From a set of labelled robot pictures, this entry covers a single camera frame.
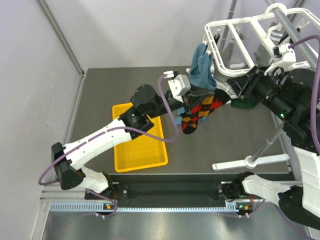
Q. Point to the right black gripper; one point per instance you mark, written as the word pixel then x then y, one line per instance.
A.
pixel 238 84

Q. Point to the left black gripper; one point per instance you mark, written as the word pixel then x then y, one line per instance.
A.
pixel 195 97

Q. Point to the red black argyle sock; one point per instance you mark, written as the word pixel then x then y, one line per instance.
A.
pixel 190 121

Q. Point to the blue cloth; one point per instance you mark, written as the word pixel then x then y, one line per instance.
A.
pixel 199 75

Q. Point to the white clip hanger frame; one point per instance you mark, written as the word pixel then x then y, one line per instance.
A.
pixel 249 32

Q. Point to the green and white sock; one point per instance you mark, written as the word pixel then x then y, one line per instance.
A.
pixel 244 104

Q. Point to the grey striped sock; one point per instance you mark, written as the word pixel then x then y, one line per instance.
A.
pixel 262 57

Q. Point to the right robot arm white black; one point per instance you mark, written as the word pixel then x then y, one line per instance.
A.
pixel 288 95

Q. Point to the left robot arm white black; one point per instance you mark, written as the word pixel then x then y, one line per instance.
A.
pixel 69 159

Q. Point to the yellow plastic bin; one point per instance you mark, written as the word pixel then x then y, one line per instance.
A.
pixel 143 152

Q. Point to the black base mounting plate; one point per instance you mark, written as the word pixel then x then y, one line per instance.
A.
pixel 155 190

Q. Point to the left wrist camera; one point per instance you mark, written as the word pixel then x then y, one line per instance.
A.
pixel 179 85

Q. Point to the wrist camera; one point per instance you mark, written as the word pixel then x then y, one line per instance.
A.
pixel 179 85
pixel 283 57

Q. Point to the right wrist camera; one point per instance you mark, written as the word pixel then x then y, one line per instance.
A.
pixel 283 57

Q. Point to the aluminium cable duct rail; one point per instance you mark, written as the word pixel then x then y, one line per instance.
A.
pixel 126 201

